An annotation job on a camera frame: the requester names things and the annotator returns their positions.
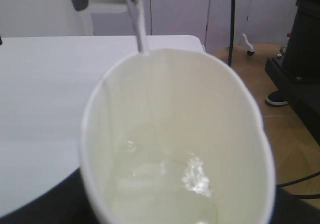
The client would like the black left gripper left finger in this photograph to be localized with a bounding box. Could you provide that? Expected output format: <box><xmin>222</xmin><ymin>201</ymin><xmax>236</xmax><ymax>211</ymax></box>
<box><xmin>0</xmin><ymin>169</ymin><xmax>99</xmax><ymax>224</ymax></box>

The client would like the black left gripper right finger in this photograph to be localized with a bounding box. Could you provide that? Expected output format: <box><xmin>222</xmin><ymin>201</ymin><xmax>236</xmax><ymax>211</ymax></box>
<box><xmin>273</xmin><ymin>187</ymin><xmax>320</xmax><ymax>224</ymax></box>

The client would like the white paper cup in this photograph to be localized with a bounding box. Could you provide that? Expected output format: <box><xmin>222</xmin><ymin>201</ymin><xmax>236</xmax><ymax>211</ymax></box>
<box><xmin>79</xmin><ymin>48</ymin><xmax>276</xmax><ymax>224</ymax></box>

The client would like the black shoe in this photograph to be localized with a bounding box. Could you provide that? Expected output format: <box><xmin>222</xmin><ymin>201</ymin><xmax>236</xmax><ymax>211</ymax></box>
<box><xmin>265</xmin><ymin>90</ymin><xmax>288</xmax><ymax>107</ymax></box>

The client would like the white caster leg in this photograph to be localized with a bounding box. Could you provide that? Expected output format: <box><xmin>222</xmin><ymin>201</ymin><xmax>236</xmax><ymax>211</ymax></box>
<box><xmin>242</xmin><ymin>33</ymin><xmax>255</xmax><ymax>56</ymax></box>

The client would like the black left camera cable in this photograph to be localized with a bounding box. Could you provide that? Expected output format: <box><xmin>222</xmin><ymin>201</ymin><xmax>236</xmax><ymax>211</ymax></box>
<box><xmin>226</xmin><ymin>0</ymin><xmax>237</xmax><ymax>67</ymax></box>

